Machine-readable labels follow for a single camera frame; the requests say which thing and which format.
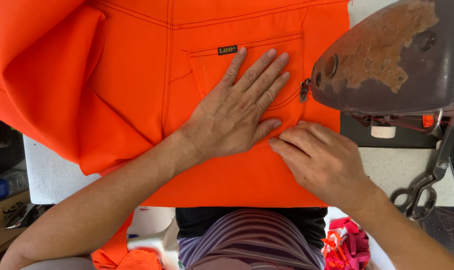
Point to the person's right hand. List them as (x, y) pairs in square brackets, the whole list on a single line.
[(321, 165)]

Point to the white thread bobbin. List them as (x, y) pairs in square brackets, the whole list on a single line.
[(383, 131)]

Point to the striped purple shirt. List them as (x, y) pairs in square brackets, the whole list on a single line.
[(249, 240)]

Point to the large steel scissors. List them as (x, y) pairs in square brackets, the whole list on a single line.
[(429, 176)]

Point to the pile of pink fabric scraps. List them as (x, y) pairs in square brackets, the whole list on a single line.
[(345, 243)]

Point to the cardboard box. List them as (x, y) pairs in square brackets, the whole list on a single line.
[(3, 225)]

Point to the orange work trousers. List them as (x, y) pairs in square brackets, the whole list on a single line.
[(137, 93)]

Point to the rusty grey sewing machine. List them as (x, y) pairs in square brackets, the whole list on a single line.
[(392, 56)]

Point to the metal presser foot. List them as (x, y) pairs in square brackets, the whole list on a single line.
[(304, 90)]

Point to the person's left hand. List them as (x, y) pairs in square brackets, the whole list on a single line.
[(227, 120)]

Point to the black label patch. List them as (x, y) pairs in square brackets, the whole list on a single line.
[(227, 50)]

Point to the white plastic stool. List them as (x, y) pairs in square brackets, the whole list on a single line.
[(155, 242)]

